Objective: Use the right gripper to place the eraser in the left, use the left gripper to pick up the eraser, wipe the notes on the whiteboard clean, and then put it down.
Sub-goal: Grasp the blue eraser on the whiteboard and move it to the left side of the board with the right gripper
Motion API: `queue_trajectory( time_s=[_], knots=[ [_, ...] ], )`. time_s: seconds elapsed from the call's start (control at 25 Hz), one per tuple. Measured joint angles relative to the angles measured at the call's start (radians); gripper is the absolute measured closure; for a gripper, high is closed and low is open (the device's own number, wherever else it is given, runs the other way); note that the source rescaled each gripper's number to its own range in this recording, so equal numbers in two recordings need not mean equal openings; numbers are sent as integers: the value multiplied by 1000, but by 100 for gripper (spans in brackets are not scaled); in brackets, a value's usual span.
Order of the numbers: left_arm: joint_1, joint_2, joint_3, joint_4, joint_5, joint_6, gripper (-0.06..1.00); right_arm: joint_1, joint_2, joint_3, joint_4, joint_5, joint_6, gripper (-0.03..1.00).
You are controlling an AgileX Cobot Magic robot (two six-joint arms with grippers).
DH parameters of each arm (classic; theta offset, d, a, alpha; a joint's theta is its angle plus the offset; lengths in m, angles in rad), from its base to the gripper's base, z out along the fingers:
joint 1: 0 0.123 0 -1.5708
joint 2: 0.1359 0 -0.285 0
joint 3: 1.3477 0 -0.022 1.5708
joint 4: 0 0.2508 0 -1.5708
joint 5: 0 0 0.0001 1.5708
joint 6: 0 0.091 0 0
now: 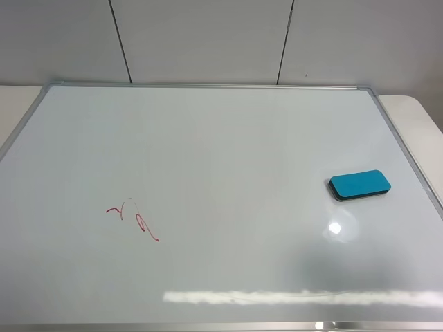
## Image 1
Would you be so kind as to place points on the blue whiteboard eraser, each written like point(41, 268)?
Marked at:
point(346, 187)

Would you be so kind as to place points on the white aluminium-framed whiteboard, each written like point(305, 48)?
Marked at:
point(207, 208)

